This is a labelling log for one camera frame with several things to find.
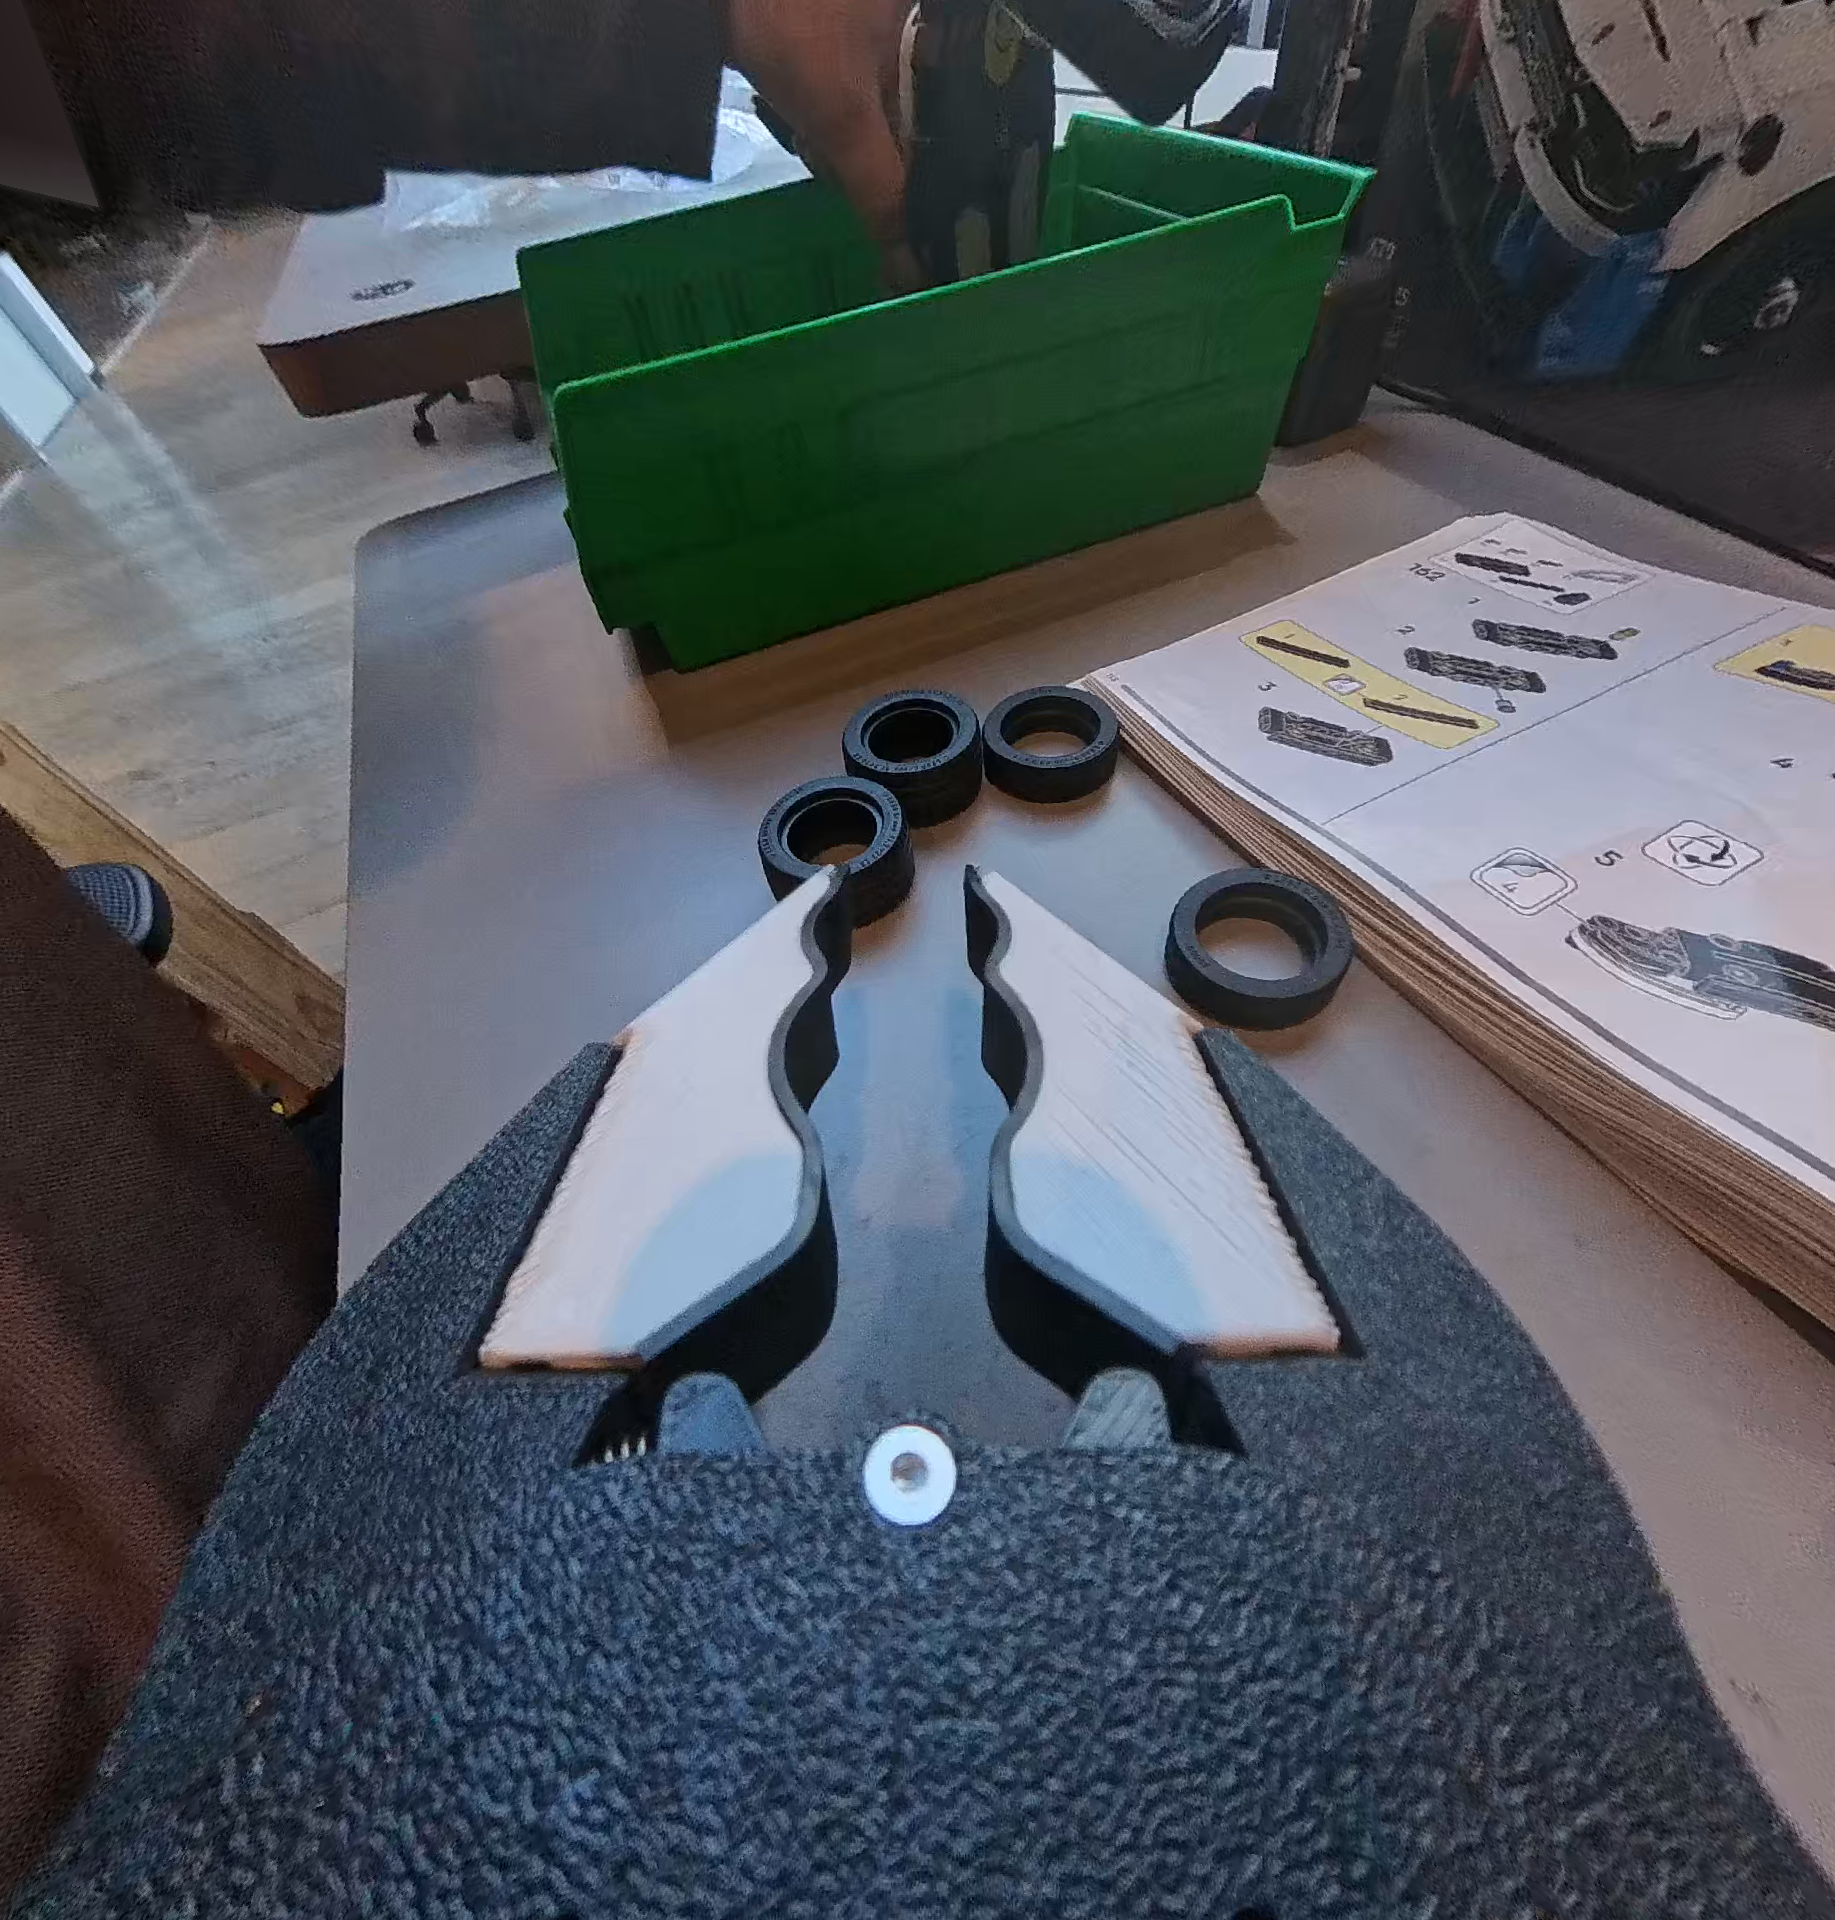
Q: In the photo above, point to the open instruction booklet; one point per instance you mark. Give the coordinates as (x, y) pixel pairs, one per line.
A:
(1531, 824)

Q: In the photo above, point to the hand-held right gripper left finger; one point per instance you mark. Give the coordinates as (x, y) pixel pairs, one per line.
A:
(663, 1184)

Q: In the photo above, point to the crumpled clear plastic wrap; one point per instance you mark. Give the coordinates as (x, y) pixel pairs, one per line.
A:
(587, 185)

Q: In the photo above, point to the person's brown hoodie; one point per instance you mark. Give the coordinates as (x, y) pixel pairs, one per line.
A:
(92, 1350)

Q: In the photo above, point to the person's left hand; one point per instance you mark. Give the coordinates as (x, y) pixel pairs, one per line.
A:
(841, 89)

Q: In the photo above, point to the green plastic bin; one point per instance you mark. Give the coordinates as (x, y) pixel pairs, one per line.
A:
(932, 450)

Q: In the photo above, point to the person's left forearm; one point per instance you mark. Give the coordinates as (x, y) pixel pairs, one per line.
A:
(405, 89)

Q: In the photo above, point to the black car set box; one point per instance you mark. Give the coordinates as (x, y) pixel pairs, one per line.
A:
(1605, 225)

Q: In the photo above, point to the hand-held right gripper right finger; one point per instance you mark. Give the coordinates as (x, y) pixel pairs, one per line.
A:
(1158, 1184)

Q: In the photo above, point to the person's black knit shoe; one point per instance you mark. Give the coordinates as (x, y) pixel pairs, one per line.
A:
(120, 907)

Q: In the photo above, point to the wooden board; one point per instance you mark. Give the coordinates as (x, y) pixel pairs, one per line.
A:
(228, 943)

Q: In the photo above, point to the black power adapter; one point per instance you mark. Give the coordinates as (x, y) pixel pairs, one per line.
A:
(1339, 362)

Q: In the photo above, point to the black rubber tyre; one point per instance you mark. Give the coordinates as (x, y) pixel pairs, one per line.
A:
(784, 884)
(1254, 1007)
(1051, 776)
(871, 785)

